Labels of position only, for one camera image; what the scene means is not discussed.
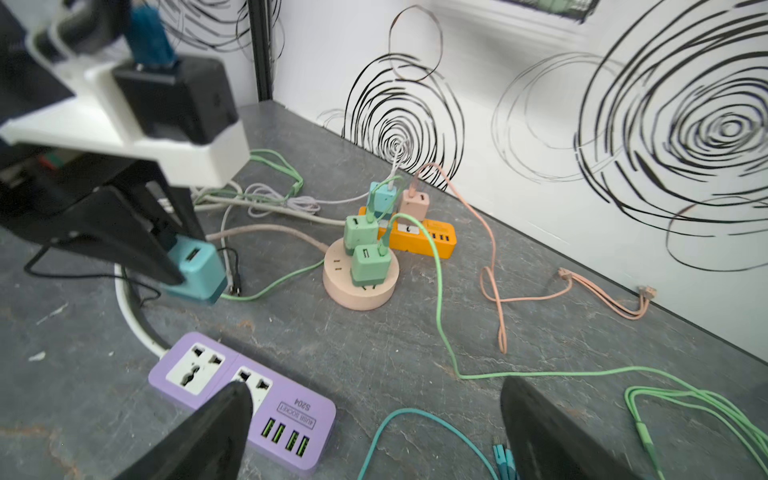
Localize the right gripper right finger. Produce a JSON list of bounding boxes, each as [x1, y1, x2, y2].
[[500, 378, 638, 480]]

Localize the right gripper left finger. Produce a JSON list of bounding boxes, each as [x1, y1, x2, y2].
[[118, 381, 253, 479]]

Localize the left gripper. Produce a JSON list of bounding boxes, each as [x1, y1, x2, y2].
[[1, 145, 205, 285]]

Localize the teal multi-head cable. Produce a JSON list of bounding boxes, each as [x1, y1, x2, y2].
[[356, 407, 520, 480]]

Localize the purple power strip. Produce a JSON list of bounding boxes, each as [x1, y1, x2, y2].
[[148, 332, 337, 477]]

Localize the pink charger cable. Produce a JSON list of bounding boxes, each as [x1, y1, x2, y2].
[[410, 161, 658, 355]]

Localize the round pink power strip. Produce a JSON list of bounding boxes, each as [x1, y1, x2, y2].
[[203, 223, 401, 312]]

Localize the green plug adapter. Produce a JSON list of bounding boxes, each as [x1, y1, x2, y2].
[[350, 243, 392, 287], [343, 214, 379, 256]]

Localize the orange power strip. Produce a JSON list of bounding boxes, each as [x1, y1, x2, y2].
[[390, 219, 458, 260]]

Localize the pink charger plug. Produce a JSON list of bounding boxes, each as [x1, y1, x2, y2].
[[398, 189, 430, 222]]

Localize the green cloth in basket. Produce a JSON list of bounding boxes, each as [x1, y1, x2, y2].
[[505, 0, 600, 23]]

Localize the white power cords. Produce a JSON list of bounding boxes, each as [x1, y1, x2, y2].
[[113, 179, 349, 360]]

